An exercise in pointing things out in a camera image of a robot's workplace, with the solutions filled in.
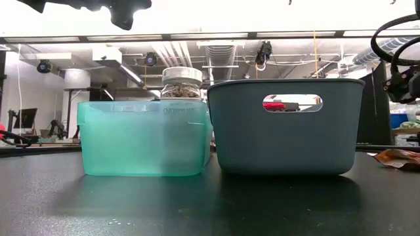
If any white-lidded clear spice jar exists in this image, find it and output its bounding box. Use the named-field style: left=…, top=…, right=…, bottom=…
left=159, top=66, right=204, bottom=102

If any orange spice packet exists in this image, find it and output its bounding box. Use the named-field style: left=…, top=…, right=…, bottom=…
left=367, top=149, right=420, bottom=171

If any black hanging ceiling device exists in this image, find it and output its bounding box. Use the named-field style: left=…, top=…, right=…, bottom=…
left=255, top=40, right=273, bottom=71

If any teal translucent plastic bin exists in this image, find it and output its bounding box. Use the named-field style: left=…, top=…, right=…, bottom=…
left=77, top=100, right=213, bottom=177

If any black background desk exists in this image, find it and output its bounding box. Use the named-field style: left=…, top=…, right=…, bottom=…
left=64, top=85, right=115, bottom=111

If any white cylindrical tank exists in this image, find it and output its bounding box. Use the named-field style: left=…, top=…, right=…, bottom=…
left=63, top=68, right=92, bottom=90

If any black side panel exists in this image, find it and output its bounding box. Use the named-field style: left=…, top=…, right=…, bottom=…
left=356, top=60, right=394, bottom=146

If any white ceiling light fixture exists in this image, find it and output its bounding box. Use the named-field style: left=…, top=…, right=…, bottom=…
left=24, top=52, right=72, bottom=61

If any black computer monitor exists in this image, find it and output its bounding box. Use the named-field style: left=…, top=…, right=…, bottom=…
left=13, top=108, right=38, bottom=130

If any blue storage container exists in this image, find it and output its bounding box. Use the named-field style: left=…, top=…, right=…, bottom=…
left=390, top=113, right=410, bottom=129

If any blue-grey plastic handled bin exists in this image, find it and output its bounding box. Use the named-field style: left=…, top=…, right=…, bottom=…
left=206, top=77, right=366, bottom=176

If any grey corrugated ceiling duct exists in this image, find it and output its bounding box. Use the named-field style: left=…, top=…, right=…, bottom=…
left=205, top=45, right=238, bottom=81

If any round black ceiling camera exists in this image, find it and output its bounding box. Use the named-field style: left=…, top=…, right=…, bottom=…
left=144, top=51, right=158, bottom=67
left=36, top=59, right=53, bottom=74

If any black overhead frame beam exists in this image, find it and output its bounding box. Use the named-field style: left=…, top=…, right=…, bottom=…
left=0, top=29, right=396, bottom=45

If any white box air duct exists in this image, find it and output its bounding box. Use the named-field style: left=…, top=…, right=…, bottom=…
left=92, top=45, right=123, bottom=64

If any silver flexible air duct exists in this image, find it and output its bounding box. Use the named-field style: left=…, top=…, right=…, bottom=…
left=352, top=36, right=414, bottom=66

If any black sleeved arm cable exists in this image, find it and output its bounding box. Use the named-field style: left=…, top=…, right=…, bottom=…
left=389, top=39, right=420, bottom=76
left=370, top=12, right=420, bottom=66

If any black cable bundle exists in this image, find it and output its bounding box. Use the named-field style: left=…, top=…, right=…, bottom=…
left=0, top=129, right=33, bottom=148

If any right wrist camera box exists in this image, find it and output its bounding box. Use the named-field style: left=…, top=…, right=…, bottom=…
left=382, top=65, right=420, bottom=104

